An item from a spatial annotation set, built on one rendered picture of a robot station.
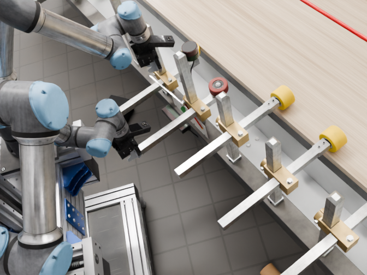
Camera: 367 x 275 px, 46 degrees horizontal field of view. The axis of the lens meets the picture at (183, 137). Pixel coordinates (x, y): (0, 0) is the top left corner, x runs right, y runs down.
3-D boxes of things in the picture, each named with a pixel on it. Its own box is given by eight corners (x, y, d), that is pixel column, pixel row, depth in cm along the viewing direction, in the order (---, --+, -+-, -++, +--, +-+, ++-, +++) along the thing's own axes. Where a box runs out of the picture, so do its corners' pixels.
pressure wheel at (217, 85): (219, 111, 182) (215, 94, 172) (208, 100, 186) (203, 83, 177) (234, 100, 183) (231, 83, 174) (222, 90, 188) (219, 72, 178)
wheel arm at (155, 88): (123, 118, 191) (119, 112, 187) (119, 113, 192) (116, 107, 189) (200, 64, 199) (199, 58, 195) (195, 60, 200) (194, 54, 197)
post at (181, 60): (199, 131, 194) (177, 58, 155) (195, 126, 196) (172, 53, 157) (205, 126, 195) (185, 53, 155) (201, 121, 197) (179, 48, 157)
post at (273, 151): (275, 210, 169) (272, 148, 129) (269, 204, 171) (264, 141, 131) (282, 205, 169) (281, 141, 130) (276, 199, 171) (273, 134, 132)
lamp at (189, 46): (196, 91, 173) (187, 54, 155) (189, 84, 176) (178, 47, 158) (208, 83, 174) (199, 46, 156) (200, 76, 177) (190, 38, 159)
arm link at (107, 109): (89, 115, 144) (98, 95, 148) (101, 133, 153) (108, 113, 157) (111, 117, 142) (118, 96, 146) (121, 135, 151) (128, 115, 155)
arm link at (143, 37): (144, 18, 161) (149, 32, 157) (148, 27, 165) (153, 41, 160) (125, 26, 162) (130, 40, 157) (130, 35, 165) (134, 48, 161)
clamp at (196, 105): (202, 122, 178) (200, 115, 173) (183, 103, 185) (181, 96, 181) (212, 114, 179) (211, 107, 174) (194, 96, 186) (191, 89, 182)
